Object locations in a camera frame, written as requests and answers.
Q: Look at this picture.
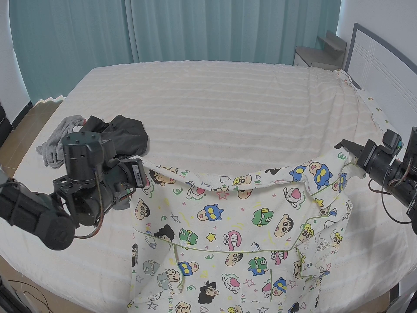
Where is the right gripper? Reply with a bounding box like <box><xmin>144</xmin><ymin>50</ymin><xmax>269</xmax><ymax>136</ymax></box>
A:
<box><xmin>338</xmin><ymin>139</ymin><xmax>405</xmax><ymax>189</ymax></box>

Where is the white printed pyjama top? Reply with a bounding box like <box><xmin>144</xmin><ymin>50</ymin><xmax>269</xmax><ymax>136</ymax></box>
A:
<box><xmin>125</xmin><ymin>146</ymin><xmax>355</xmax><ymax>313</ymax></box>

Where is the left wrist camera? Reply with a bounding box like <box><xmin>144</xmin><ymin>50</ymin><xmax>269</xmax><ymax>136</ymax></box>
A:
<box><xmin>125</xmin><ymin>159</ymin><xmax>146</xmax><ymax>188</ymax></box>

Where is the grey bedside table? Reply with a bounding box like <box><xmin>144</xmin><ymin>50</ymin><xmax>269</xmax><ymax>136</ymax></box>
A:
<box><xmin>294</xmin><ymin>31</ymin><xmax>346</xmax><ymax>70</ymax></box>

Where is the light grey garment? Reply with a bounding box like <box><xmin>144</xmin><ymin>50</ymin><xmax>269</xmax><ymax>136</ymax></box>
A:
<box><xmin>36</xmin><ymin>115</ymin><xmax>86</xmax><ymax>169</ymax></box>

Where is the bed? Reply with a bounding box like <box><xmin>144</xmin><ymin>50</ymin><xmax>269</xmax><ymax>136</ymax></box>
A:
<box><xmin>0</xmin><ymin>22</ymin><xmax>417</xmax><ymax>313</ymax></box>

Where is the black garment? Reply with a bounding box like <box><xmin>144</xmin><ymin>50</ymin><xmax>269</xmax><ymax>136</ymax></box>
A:
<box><xmin>79</xmin><ymin>114</ymin><xmax>150</xmax><ymax>161</ymax></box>

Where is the black chest of drawers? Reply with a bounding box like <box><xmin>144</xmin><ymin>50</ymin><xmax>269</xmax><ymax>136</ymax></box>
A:
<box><xmin>0</xmin><ymin>100</ymin><xmax>14</xmax><ymax>149</ymax></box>

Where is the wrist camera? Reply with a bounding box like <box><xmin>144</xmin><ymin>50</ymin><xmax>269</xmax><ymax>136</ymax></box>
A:
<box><xmin>125</xmin><ymin>159</ymin><xmax>146</xmax><ymax>188</ymax></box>
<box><xmin>382</xmin><ymin>129</ymin><xmax>403</xmax><ymax>158</ymax></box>

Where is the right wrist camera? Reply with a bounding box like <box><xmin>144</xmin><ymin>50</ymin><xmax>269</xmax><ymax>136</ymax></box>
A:
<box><xmin>382</xmin><ymin>129</ymin><xmax>403</xmax><ymax>158</ymax></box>

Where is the black cable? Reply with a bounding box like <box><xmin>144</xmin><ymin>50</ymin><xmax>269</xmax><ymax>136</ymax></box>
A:
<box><xmin>8</xmin><ymin>279</ymin><xmax>49</xmax><ymax>313</ymax></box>
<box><xmin>368</xmin><ymin>179</ymin><xmax>414</xmax><ymax>225</ymax></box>

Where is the blue-green curtain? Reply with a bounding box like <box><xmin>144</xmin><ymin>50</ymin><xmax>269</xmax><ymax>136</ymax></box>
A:
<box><xmin>10</xmin><ymin>0</ymin><xmax>131</xmax><ymax>102</ymax></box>
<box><xmin>125</xmin><ymin>0</ymin><xmax>343</xmax><ymax>66</ymax></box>

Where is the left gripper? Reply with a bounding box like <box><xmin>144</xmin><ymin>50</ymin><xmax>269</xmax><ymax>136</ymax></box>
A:
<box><xmin>103</xmin><ymin>162</ymin><xmax>137</xmax><ymax>210</ymax></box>

